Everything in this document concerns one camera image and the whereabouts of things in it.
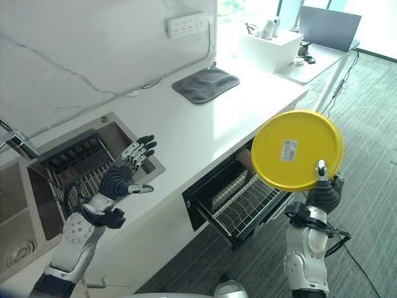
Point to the steel kitchen sink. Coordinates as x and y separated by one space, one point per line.
62 186

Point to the chrome faucet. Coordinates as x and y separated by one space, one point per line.
17 141

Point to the grey folded cloth mat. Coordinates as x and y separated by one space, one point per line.
204 83

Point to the robot left arm silver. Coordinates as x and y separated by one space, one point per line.
74 242

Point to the white box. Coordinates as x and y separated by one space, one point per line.
273 49

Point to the white desk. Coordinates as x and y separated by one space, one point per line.
319 62

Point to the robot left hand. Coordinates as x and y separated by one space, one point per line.
119 178

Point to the yellow round plate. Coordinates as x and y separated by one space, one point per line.
296 150

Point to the black dishwasher drawer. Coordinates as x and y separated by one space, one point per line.
229 198

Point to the dish rack in sink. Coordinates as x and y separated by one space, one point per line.
80 167

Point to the white power strip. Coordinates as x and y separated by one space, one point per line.
187 24

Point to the robot right arm silver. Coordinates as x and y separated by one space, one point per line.
305 248

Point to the sink drain strainer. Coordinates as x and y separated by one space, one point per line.
18 251

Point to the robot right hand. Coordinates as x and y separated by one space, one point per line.
327 186

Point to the small black device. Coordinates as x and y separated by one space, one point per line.
306 54

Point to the robot torso silver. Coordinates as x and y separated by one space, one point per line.
229 287

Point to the grey laptop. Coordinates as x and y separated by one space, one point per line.
328 28

